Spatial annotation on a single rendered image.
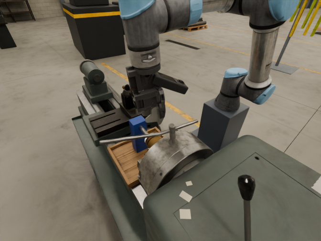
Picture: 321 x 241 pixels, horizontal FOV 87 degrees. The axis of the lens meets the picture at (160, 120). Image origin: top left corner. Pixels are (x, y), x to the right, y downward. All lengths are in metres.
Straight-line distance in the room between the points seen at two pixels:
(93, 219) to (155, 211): 1.46
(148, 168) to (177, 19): 0.47
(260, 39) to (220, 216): 0.62
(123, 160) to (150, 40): 0.78
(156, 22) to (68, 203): 1.91
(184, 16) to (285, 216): 0.53
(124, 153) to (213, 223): 0.72
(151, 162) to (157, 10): 0.46
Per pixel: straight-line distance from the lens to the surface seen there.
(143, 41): 0.39
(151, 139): 0.81
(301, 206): 0.60
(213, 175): 0.54
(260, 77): 0.90
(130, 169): 0.99
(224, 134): 1.11
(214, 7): 0.71
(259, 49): 0.81
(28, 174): 2.52
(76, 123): 2.00
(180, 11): 0.43
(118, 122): 1.17
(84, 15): 5.24
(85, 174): 2.20
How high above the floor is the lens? 1.69
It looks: 39 degrees down
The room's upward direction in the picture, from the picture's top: straight up
